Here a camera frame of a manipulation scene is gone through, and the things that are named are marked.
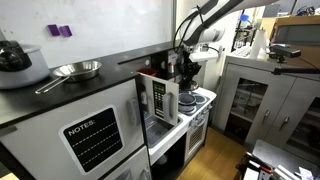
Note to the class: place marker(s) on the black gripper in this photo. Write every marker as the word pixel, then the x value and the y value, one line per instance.
pixel 187 68

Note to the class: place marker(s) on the black pot lid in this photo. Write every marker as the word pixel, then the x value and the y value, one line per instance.
pixel 188 85

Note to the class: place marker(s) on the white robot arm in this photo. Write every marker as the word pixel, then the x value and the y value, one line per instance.
pixel 198 27

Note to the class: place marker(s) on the large grey cooking pot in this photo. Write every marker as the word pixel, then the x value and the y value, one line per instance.
pixel 21 64

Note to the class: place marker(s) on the white shaker red cap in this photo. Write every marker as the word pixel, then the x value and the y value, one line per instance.
pixel 170 68

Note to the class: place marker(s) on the red bowl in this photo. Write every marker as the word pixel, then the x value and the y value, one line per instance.
pixel 148 71

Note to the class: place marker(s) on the white toy microwave door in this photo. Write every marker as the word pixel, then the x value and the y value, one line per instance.
pixel 160 98

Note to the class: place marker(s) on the toy kitchen playset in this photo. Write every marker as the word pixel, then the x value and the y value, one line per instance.
pixel 95 129

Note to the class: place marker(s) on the white paper towel roll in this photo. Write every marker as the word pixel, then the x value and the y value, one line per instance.
pixel 258 50

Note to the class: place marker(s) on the grey metal cabinet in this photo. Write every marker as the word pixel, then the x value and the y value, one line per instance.
pixel 256 104

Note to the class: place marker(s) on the silver metal frying pan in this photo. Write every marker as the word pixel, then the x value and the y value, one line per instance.
pixel 73 72

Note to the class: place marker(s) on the left purple magnet block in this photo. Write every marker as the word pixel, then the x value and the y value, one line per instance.
pixel 53 29

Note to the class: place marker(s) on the black camera on stand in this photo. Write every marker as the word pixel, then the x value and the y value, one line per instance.
pixel 280 53

